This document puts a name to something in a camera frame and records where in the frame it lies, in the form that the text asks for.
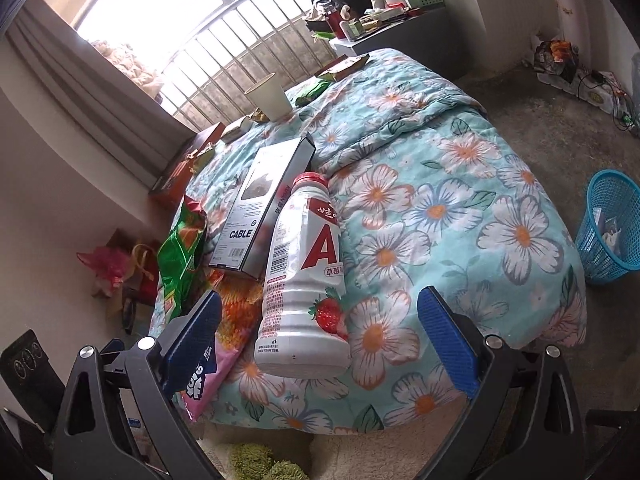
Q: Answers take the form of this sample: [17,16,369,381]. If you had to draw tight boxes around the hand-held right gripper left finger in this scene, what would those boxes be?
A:
[52,287,224,480]

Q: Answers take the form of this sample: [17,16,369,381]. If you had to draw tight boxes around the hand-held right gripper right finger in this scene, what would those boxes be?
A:
[415,285,588,480]

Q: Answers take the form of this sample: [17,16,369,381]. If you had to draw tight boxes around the pink orange snack packet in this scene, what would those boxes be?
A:
[172,272,266,423]

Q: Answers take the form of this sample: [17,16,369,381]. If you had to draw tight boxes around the green snack bag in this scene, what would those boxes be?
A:
[156,195,210,323]

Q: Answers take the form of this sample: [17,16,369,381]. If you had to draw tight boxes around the white milk bottle red label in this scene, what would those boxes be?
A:
[254,171,352,380]

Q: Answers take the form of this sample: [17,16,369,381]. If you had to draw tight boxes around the grey black cable box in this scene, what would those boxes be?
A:
[209,134,317,281]

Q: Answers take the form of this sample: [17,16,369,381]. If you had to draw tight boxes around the blue plastic waste basket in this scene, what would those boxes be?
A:
[575,170,640,287]

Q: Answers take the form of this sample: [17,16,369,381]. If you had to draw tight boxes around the grey slipper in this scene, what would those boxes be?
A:
[121,296,143,336]

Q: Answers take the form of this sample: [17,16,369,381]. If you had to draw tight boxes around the cream fuzzy cloth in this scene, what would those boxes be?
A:
[310,410,453,480]

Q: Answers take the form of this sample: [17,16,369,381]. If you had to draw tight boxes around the orange wooden chest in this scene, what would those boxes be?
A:
[148,122,226,211]

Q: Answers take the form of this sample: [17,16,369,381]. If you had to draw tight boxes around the black flat panel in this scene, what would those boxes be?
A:
[0,330,53,480]

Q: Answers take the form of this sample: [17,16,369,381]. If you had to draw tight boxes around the cream snack packet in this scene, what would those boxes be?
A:
[220,116,251,141]

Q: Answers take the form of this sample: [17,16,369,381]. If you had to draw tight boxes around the white paper cup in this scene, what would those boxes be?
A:
[243,72,292,122]

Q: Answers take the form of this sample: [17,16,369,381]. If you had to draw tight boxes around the white padded jacket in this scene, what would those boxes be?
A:
[92,40,166,106]

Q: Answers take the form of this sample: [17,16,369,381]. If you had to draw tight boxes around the white foam board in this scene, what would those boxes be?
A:
[537,67,633,111]

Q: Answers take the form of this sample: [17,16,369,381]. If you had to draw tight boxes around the brown flat box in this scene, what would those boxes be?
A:
[314,55,371,81]

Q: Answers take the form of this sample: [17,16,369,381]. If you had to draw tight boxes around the grey cabinet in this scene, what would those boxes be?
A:
[330,5,463,78]

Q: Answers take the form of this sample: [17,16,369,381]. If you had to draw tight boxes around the dark snack bag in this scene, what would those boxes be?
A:
[534,39,581,81]

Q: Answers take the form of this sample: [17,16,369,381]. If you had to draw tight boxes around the pile of flat boxes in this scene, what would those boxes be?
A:
[360,5,416,26]

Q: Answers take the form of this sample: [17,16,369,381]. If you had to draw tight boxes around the red thermos flask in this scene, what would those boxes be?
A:
[325,2,346,41]

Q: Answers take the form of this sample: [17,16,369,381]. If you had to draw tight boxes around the red gift bag yellow handles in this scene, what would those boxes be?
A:
[122,242,163,311]

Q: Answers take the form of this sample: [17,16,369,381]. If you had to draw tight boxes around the black metal frame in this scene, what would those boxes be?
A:
[582,407,640,480]

